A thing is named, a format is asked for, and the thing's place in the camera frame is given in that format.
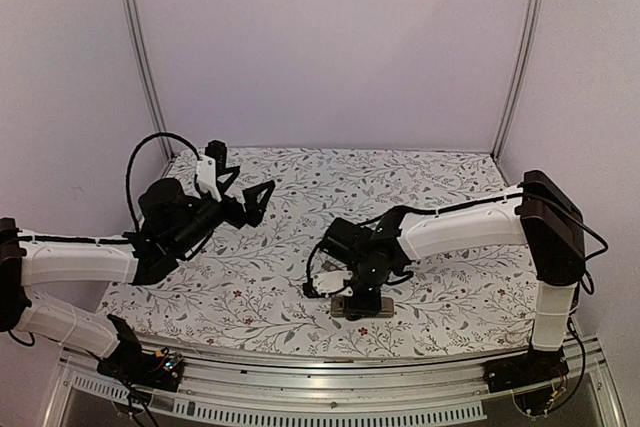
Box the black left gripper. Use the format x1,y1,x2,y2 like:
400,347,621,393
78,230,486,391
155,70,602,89
171,166,274,256

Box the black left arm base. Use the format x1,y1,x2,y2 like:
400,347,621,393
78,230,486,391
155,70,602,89
97,314,185,392

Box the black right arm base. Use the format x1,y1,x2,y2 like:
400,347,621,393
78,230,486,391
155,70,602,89
482,347,569,417

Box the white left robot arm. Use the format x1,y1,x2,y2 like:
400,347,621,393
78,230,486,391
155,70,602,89
1,162,275,381

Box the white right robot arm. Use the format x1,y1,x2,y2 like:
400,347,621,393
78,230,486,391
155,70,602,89
304,170,586,383

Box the floral patterned table mat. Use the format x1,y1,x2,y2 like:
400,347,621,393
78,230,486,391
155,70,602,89
94,146,561,361

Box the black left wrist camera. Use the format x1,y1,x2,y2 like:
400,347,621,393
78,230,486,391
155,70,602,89
195,140,227,201

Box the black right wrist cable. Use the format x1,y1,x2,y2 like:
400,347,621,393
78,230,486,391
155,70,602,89
304,241,331,288

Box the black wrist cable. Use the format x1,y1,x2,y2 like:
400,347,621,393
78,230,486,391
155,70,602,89
304,241,331,288
125,131,201,228

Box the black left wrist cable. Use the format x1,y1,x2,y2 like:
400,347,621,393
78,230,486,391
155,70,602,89
125,131,201,228

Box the aluminium front rail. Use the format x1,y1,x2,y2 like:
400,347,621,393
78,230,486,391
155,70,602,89
43,336,631,426

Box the left aluminium corner post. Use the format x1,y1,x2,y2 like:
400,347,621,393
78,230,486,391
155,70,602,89
122,0,167,132

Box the aluminium corner post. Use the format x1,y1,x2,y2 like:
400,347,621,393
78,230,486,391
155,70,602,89
122,0,167,132
491,0,543,164

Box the right aluminium corner post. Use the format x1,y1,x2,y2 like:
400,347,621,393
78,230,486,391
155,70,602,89
491,0,543,164

